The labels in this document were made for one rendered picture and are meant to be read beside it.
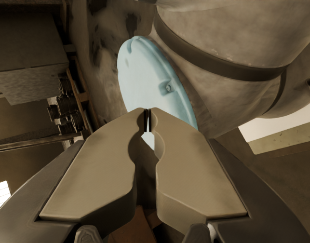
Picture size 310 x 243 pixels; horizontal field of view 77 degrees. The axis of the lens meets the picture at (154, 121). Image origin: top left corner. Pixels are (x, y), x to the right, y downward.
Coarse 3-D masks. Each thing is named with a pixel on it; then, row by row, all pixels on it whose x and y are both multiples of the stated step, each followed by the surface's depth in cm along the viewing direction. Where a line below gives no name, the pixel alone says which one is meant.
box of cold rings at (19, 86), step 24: (0, 24) 191; (24, 24) 201; (48, 24) 212; (0, 48) 186; (24, 48) 195; (48, 48) 205; (72, 48) 217; (0, 72) 182; (24, 72) 197; (48, 72) 213; (24, 96) 246; (48, 96) 273
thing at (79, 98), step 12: (72, 60) 224; (72, 72) 255; (60, 84) 232; (72, 84) 218; (84, 84) 224; (72, 96) 224; (84, 96) 221; (48, 108) 231; (60, 108) 214; (72, 108) 223; (84, 108) 254; (72, 120) 230; (84, 120) 215; (96, 120) 221; (60, 132) 266; (72, 132) 260
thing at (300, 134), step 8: (296, 128) 39; (304, 128) 38; (272, 136) 43; (280, 136) 42; (288, 136) 41; (296, 136) 39; (304, 136) 38; (256, 144) 47; (264, 144) 46; (272, 144) 44; (280, 144) 42; (288, 144) 41; (296, 144) 40; (256, 152) 48
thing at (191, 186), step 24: (168, 120) 11; (168, 144) 9; (192, 144) 9; (168, 168) 7; (192, 168) 7; (216, 168) 7; (168, 192) 6; (192, 192) 6; (216, 192) 6; (168, 216) 7; (192, 216) 6; (216, 216) 6; (240, 216) 6
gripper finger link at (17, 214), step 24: (72, 144) 9; (48, 168) 7; (24, 192) 6; (48, 192) 6; (0, 216) 6; (24, 216) 6; (0, 240) 5; (24, 240) 5; (48, 240) 5; (72, 240) 6
